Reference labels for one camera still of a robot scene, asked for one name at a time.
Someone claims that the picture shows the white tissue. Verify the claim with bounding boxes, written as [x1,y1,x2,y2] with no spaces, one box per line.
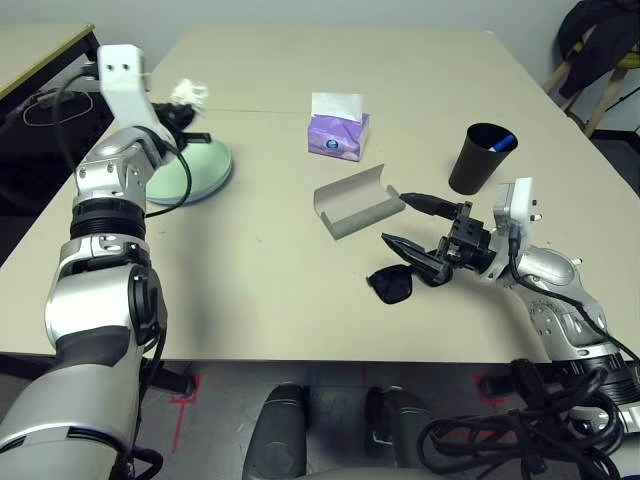
[171,78,210,109]

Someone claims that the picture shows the purple tissue pack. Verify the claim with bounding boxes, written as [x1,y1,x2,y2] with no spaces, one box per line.
[306,91,371,164]

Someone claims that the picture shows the grey robot leg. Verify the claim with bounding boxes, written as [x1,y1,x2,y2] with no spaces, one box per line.
[364,384,436,466]
[242,382,309,480]

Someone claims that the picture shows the black cup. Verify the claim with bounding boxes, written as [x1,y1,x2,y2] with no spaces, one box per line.
[448,122,520,196]

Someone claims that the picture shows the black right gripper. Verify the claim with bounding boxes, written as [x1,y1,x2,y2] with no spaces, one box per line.
[381,191,497,289]

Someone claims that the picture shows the black jacket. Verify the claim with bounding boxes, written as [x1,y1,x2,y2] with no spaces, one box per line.
[556,0,640,100]

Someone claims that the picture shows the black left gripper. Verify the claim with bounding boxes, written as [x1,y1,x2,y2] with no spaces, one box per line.
[151,102,212,147]

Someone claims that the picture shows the white floor cable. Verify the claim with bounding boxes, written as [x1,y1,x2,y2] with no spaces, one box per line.
[22,92,94,126]

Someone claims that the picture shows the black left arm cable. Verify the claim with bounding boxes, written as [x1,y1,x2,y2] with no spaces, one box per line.
[52,74,194,219]

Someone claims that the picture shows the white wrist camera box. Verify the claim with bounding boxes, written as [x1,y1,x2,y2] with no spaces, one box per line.
[96,43,174,151]
[492,177,544,239]

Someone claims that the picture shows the light green plate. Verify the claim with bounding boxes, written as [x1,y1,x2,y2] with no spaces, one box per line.
[144,137,235,206]

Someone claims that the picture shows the light blue plate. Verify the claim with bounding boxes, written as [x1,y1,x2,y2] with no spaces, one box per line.
[149,149,235,207]

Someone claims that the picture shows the beige side table black frame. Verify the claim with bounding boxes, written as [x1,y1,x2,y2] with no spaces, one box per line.
[0,22,117,151]

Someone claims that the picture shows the grey right robot leg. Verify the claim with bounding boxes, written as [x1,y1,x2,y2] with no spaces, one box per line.
[364,384,436,466]

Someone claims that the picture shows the black sunglasses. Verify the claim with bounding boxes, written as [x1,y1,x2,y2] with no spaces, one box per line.
[366,262,451,306]

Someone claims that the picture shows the black cable bundle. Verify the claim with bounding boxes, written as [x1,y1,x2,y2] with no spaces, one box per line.
[417,357,626,480]

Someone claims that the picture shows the white marker blue cap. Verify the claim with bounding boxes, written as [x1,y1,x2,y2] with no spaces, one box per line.
[487,133,518,154]

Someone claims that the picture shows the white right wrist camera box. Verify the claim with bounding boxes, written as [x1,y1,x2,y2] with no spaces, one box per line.
[492,177,544,239]

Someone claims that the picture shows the grey left robot leg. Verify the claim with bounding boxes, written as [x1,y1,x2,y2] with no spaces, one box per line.
[242,382,309,480]

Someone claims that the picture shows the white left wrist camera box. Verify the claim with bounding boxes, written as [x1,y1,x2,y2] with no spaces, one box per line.
[96,43,174,151]

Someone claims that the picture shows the grey glasses case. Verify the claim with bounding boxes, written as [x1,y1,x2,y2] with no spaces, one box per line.
[313,163,406,242]

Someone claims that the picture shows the wooden stool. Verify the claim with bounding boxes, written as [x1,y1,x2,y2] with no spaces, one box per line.
[544,59,631,139]

